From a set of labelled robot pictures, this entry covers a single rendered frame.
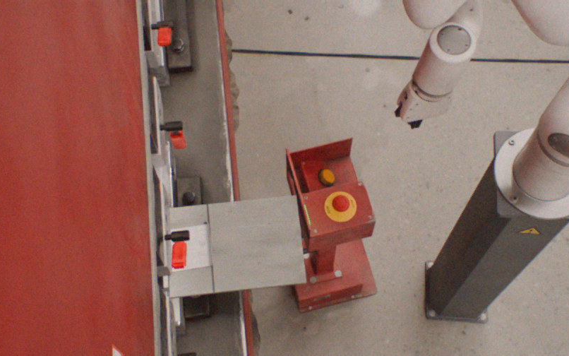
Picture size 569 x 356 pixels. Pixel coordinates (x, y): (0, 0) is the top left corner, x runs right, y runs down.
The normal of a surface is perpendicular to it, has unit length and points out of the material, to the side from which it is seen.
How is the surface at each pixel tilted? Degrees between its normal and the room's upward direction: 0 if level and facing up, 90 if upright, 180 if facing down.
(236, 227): 0
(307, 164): 35
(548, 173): 90
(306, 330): 0
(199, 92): 0
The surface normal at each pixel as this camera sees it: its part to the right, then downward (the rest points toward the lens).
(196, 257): -0.01, -0.36
